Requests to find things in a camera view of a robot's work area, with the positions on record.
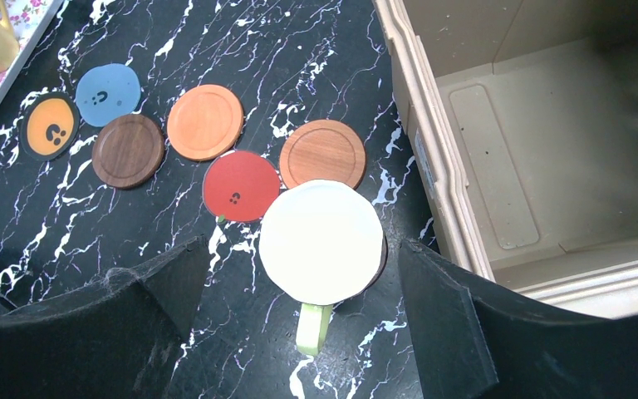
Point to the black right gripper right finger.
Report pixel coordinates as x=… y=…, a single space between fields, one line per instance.
x=473 y=338

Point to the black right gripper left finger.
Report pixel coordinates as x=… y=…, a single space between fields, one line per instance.
x=116 y=337

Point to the yellow mug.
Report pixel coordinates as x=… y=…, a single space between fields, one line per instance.
x=320 y=243

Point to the dark brown coaster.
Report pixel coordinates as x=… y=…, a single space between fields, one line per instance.
x=128 y=151

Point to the red coaster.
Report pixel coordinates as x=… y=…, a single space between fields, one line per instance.
x=240 y=186

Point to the orange smiley coaster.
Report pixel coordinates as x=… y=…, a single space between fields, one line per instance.
x=50 y=126

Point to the orange wooden coaster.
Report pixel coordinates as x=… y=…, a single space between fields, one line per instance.
x=205 y=122

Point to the light wooden coaster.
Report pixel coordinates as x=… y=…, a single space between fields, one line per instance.
x=323 y=150

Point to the blue grey coaster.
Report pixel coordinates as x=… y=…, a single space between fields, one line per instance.
x=107 y=92

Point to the dark walnut coaster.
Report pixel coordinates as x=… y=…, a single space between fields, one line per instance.
x=383 y=262

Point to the tan plastic toolbox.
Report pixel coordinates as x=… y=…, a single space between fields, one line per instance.
x=523 y=116

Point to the floral tray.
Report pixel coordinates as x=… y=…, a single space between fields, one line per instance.
x=5 y=60

